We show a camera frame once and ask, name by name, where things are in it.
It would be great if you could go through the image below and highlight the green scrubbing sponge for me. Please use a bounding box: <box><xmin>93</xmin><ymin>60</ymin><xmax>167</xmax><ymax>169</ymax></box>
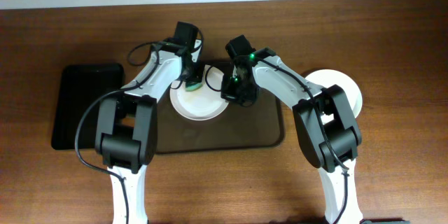
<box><xmin>185</xmin><ymin>82</ymin><xmax>203</xmax><ymax>92</ymax></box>

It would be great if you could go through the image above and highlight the white plate top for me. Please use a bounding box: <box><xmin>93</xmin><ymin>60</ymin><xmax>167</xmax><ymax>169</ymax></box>
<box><xmin>169</xmin><ymin>64</ymin><xmax>229</xmax><ymax>121</ymax></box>

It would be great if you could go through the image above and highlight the white plate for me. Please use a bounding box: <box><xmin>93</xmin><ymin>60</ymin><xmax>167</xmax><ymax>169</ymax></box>
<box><xmin>305</xmin><ymin>69</ymin><xmax>363</xmax><ymax>118</ymax></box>
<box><xmin>169</xmin><ymin>64</ymin><xmax>229</xmax><ymax>121</ymax></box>

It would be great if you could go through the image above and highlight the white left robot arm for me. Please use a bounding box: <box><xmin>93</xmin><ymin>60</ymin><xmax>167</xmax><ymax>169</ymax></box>
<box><xmin>94</xmin><ymin>37</ymin><xmax>203</xmax><ymax>223</ymax></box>

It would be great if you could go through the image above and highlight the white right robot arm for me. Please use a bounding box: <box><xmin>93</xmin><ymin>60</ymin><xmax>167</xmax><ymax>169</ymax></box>
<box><xmin>221</xmin><ymin>45</ymin><xmax>363</xmax><ymax>224</ymax></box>

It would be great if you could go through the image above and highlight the brown serving tray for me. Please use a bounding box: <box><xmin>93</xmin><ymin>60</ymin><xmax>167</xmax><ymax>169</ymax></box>
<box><xmin>156</xmin><ymin>89</ymin><xmax>285</xmax><ymax>155</ymax></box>

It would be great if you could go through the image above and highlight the black plastic tray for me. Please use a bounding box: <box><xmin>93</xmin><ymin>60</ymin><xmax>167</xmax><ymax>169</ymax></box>
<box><xmin>51</xmin><ymin>63</ymin><xmax>124</xmax><ymax>151</ymax></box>

